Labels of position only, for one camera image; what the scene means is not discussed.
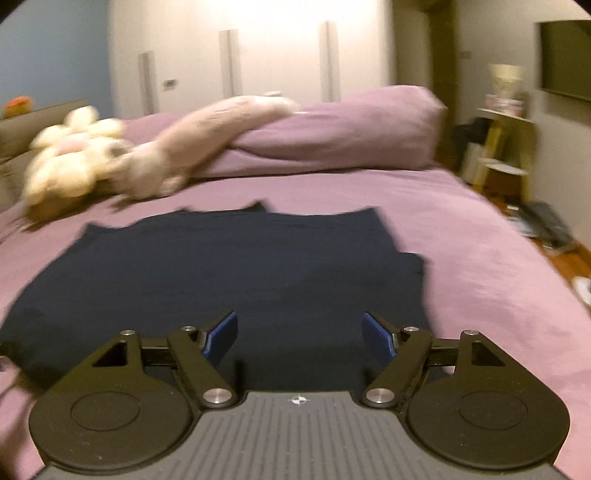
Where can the white wardrobe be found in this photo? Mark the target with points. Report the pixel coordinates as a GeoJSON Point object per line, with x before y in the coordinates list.
{"type": "Point", "coordinates": [277, 50]}

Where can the yellow wooden stool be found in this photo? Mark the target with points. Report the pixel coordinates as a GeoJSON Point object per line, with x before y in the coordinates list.
{"type": "Point", "coordinates": [505, 138]}

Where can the wrapped bouquet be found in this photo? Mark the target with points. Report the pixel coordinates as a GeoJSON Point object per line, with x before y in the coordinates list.
{"type": "Point", "coordinates": [505, 85]}

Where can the white bunny plush toy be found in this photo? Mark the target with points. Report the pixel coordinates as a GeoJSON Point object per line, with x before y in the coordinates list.
{"type": "Point", "coordinates": [184, 143]}

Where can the dark bag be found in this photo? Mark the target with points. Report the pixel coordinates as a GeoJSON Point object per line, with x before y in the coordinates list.
{"type": "Point", "coordinates": [545, 226]}

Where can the white slipper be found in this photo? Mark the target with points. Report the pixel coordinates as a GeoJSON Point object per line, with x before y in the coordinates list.
{"type": "Point", "coordinates": [582, 290]}

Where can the white flower plush toy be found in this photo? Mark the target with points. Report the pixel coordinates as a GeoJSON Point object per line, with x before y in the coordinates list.
{"type": "Point", "coordinates": [69, 152]}

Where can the bed with pink blanket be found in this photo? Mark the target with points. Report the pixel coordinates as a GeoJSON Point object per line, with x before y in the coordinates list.
{"type": "Point", "coordinates": [485, 286]}

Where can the white bin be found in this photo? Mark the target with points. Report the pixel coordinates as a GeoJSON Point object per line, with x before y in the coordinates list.
{"type": "Point", "coordinates": [472, 161]}

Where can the orange toy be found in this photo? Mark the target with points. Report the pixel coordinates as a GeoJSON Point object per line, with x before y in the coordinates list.
{"type": "Point", "coordinates": [18, 106]}

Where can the wall-mounted television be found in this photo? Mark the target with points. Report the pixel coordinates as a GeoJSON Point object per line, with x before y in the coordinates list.
{"type": "Point", "coordinates": [565, 60]}

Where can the navy zip jacket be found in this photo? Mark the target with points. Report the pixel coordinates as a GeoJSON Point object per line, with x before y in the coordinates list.
{"type": "Point", "coordinates": [231, 277]}

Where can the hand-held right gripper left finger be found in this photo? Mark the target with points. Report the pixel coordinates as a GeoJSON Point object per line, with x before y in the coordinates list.
{"type": "Point", "coordinates": [220, 336]}

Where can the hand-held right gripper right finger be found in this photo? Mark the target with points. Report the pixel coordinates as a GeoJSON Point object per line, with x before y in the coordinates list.
{"type": "Point", "coordinates": [378, 337]}

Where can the pink pillow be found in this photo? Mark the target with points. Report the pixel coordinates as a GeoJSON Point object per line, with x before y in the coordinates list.
{"type": "Point", "coordinates": [351, 134]}

